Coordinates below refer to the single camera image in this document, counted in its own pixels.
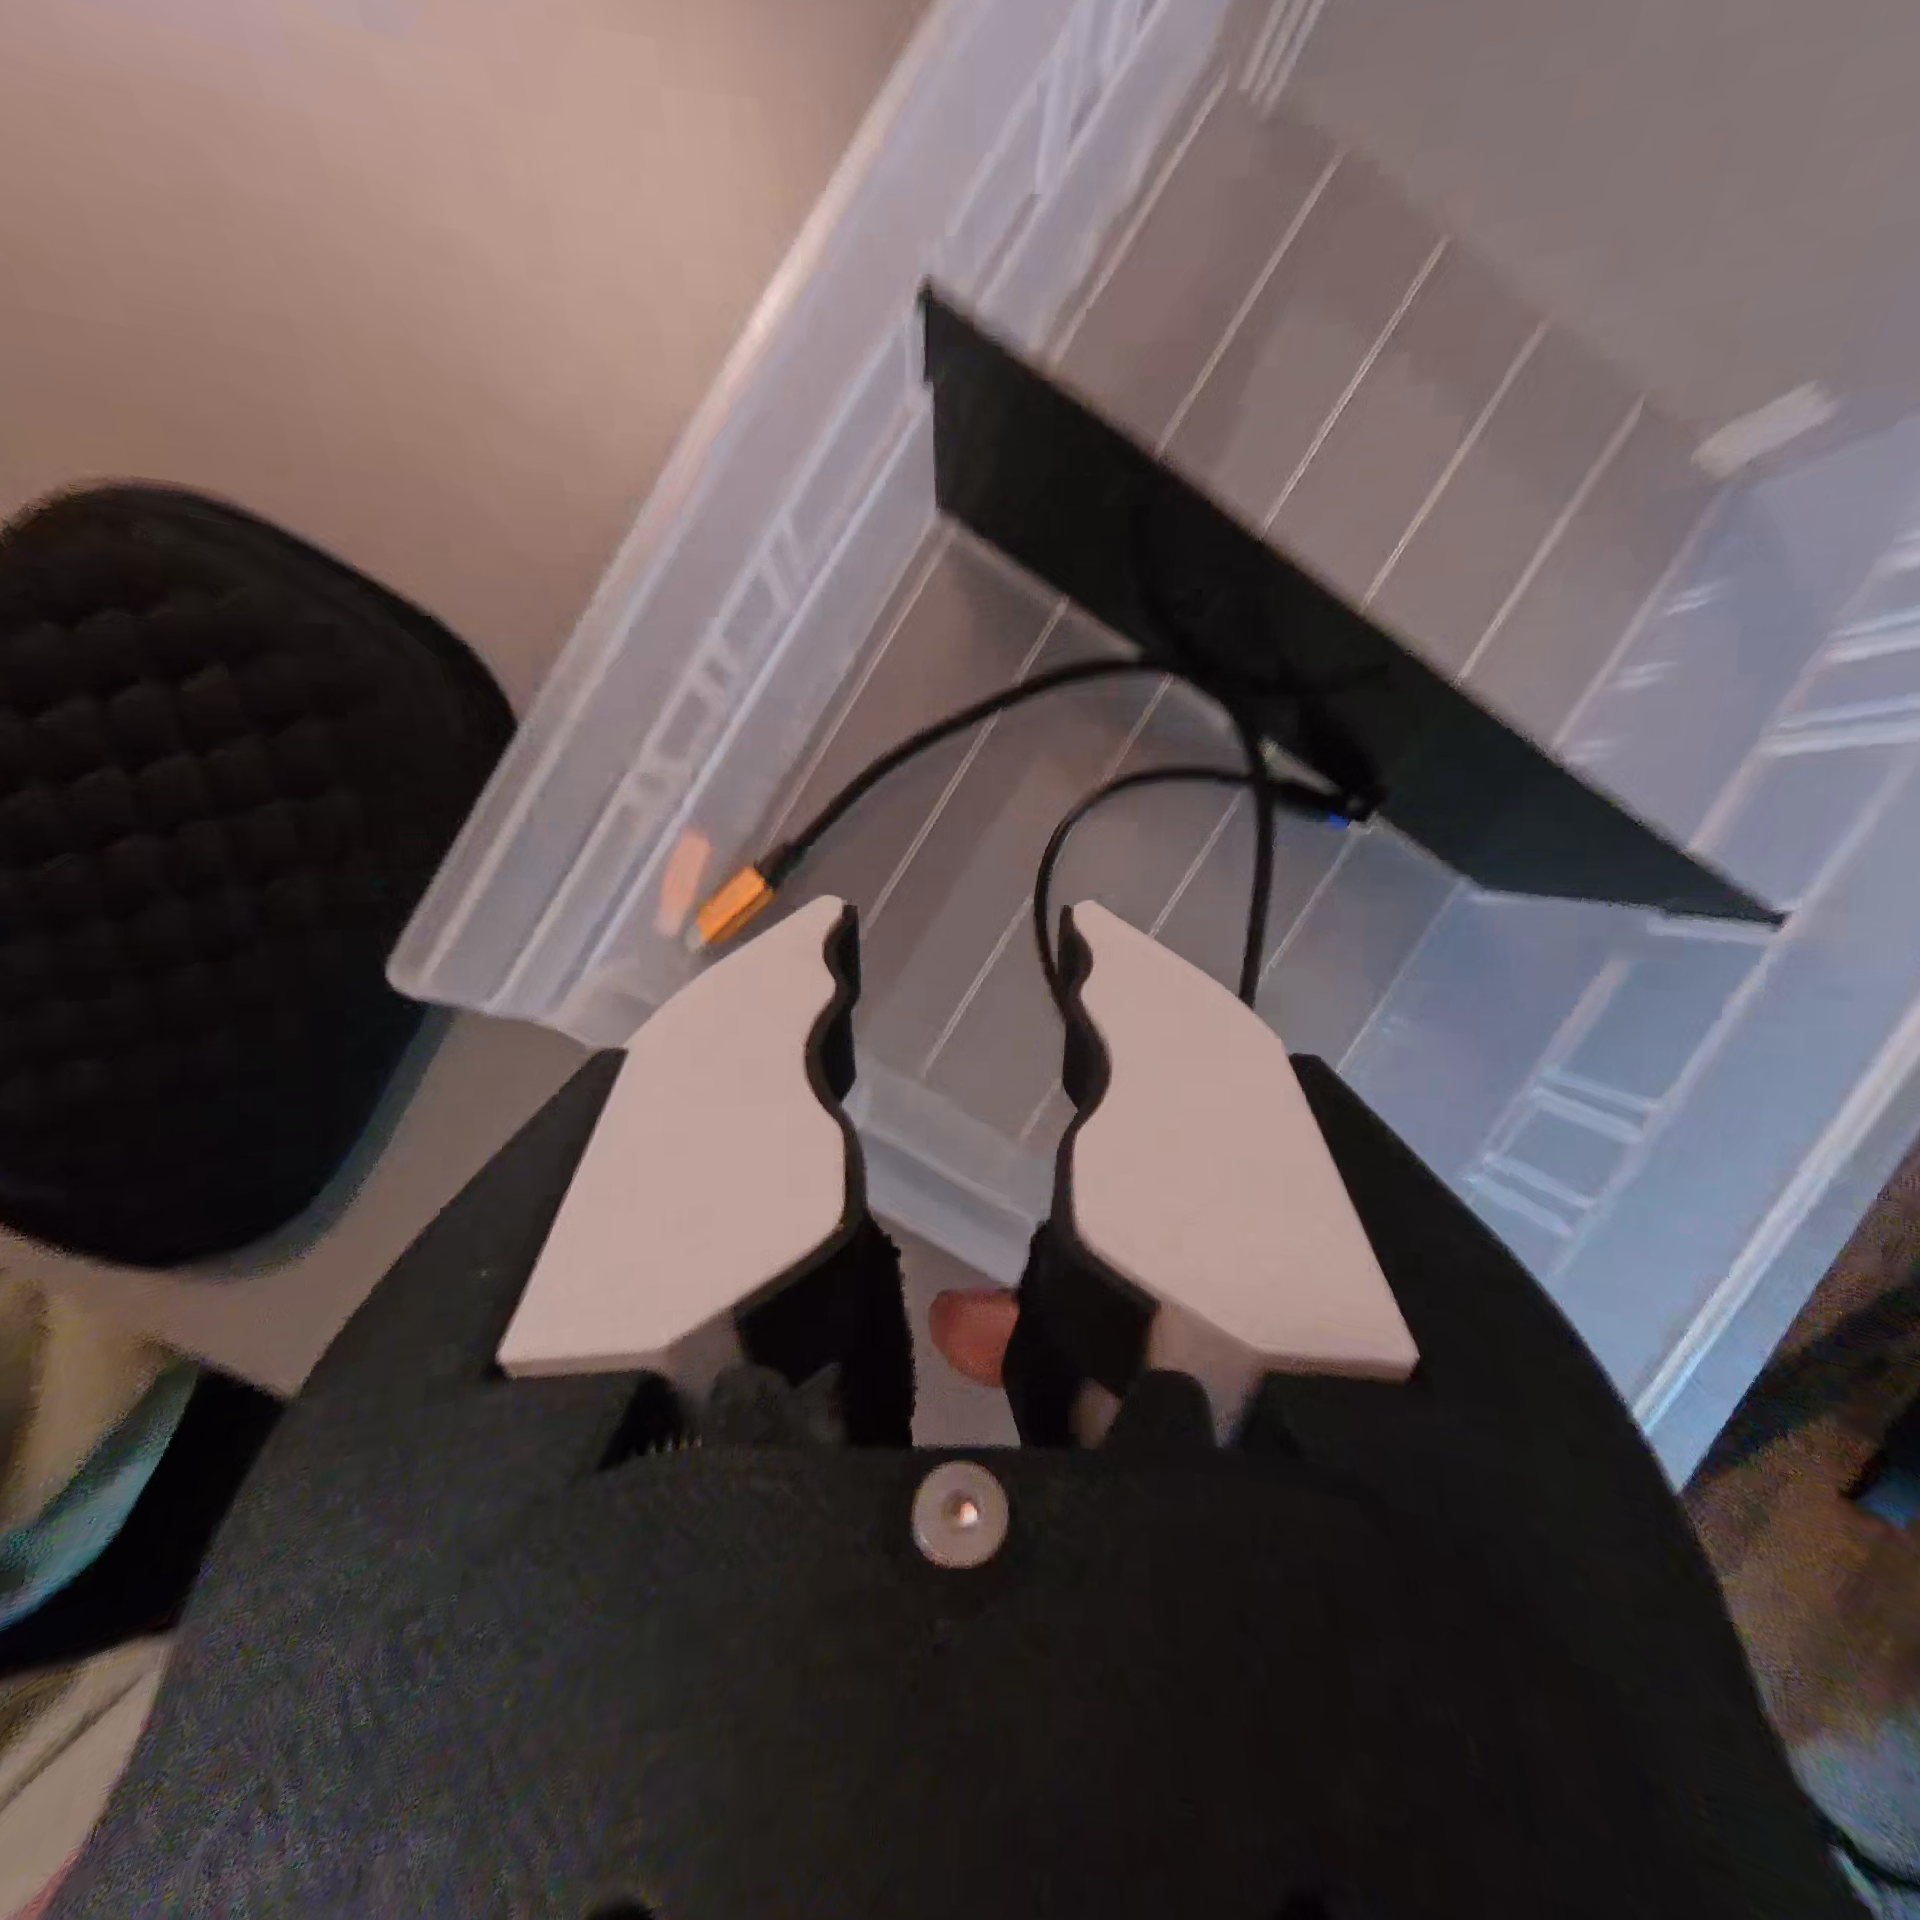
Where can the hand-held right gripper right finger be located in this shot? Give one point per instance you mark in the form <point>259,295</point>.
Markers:
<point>1224,1200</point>

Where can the black foam-lined case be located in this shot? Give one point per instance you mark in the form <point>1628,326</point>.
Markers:
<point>225,840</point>

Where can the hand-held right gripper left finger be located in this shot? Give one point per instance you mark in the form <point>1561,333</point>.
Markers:
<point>698,1185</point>

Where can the black divider of clear bin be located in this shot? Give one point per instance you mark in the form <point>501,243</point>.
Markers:
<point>1201,569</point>

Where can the person's right hand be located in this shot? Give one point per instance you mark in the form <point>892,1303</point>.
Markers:
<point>973,1336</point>

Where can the clear plastic bin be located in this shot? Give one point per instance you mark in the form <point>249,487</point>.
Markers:
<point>1651,720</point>

